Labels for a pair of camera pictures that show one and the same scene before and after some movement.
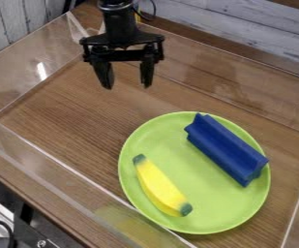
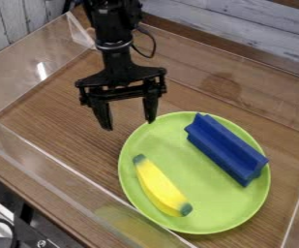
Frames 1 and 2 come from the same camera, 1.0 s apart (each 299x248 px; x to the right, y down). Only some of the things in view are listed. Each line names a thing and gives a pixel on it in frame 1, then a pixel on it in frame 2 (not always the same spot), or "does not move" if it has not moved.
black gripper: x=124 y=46 to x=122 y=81
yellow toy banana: x=160 y=189 does not move
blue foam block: x=241 y=159 does not move
